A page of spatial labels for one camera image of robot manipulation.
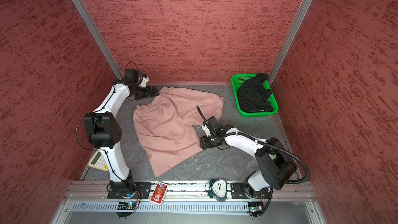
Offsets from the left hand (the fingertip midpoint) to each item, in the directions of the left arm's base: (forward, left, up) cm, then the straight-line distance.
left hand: (152, 96), depth 94 cm
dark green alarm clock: (-48, -39, -11) cm, 63 cm away
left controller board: (-54, +5, -18) cm, 57 cm away
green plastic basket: (+26, -58, -9) cm, 65 cm away
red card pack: (-49, -11, -13) cm, 52 cm away
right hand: (-28, -33, -11) cm, 44 cm away
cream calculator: (-35, +24, -13) cm, 45 cm away
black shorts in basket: (+6, -65, -5) cm, 66 cm away
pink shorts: (-12, -7, -15) cm, 20 cm away
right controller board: (-55, -57, -16) cm, 81 cm away
